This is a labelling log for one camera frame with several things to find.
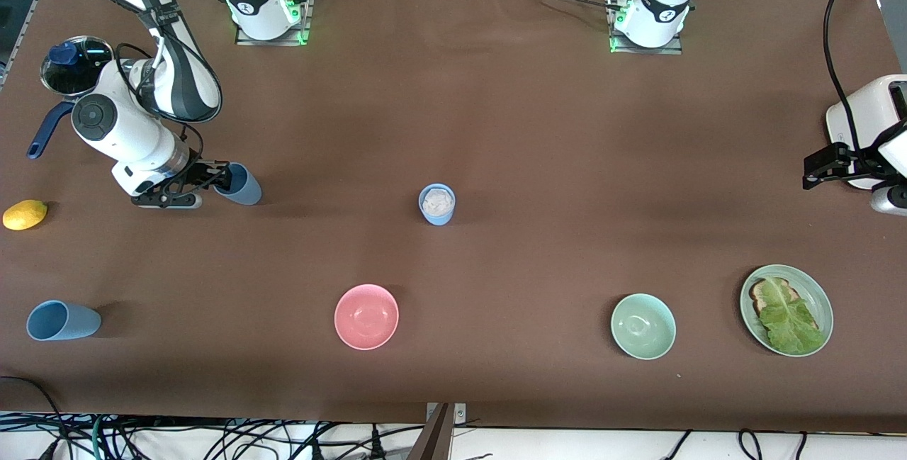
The green lettuce leaf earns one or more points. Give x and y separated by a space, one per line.
790 322

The glass lid blue knob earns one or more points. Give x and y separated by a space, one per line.
74 74

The yellow lemon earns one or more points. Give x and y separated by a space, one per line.
25 215

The crumpled white tissue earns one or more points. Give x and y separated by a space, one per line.
437 202

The metal table edge bracket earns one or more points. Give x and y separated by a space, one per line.
460 412

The pink bowl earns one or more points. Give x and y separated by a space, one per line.
366 317

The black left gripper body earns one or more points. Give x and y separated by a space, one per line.
842 159

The blue cup lying sideways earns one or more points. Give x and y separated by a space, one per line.
67 321

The toasted bread slice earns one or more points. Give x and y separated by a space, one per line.
759 295

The dark blue saucepan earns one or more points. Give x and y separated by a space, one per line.
46 130

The mint green plate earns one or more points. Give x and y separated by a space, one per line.
815 297

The dark slanted post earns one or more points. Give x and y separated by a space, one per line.
434 439

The mint green bowl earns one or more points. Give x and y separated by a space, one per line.
643 327

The white toaster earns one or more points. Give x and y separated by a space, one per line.
854 113

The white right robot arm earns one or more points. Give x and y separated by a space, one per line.
120 127

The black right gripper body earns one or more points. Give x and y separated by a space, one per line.
198 171

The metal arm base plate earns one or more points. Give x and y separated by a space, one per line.
674 47
301 27

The dusty blue cup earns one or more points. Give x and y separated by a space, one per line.
246 191

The light blue cup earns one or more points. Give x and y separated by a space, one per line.
438 217

